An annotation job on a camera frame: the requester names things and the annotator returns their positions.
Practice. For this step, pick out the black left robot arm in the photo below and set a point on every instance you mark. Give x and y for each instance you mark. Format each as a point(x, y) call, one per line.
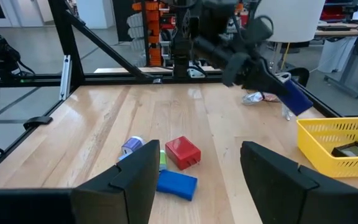
point(210, 46)

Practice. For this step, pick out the orange parts rack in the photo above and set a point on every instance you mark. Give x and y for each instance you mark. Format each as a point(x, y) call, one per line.
point(154, 31)

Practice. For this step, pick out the clear plastic wrapper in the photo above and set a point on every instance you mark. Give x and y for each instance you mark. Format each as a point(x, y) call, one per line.
point(253, 98)

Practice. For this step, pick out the purple and white charger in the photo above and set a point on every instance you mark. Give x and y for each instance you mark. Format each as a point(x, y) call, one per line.
point(133, 143)

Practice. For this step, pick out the green and white charger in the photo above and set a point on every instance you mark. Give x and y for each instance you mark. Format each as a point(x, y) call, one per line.
point(163, 160)

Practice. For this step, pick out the navy blue power bank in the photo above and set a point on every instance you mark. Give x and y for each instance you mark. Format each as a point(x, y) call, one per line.
point(295, 99)

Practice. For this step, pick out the black charger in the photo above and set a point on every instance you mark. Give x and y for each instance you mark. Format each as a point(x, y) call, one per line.
point(353, 150)

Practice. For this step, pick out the white arm base bracket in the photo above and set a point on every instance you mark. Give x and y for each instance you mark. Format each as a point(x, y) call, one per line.
point(196, 72)

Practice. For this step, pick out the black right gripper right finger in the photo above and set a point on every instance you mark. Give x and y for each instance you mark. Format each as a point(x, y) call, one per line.
point(278, 186)

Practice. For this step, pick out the table lamp white shade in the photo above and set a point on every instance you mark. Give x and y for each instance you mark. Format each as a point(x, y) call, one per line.
point(291, 18)

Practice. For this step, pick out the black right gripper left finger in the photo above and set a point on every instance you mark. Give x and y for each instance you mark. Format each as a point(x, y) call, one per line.
point(129, 186)

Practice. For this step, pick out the blue rectangular power bank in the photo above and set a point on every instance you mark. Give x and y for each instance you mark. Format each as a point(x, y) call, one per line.
point(177, 185)

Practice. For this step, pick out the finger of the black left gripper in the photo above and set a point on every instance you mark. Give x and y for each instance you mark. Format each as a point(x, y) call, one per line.
point(266, 81)

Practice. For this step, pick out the black table edge clamp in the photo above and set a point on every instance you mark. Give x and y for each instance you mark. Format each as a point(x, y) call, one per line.
point(37, 122)

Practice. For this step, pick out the large red charger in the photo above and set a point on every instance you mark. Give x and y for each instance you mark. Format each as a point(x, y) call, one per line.
point(182, 152)

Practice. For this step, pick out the yellow plastic basket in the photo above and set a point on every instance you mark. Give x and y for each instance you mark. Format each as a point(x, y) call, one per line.
point(315, 155)

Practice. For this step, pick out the silver aluminium bracket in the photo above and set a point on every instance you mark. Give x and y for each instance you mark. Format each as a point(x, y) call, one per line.
point(65, 77)

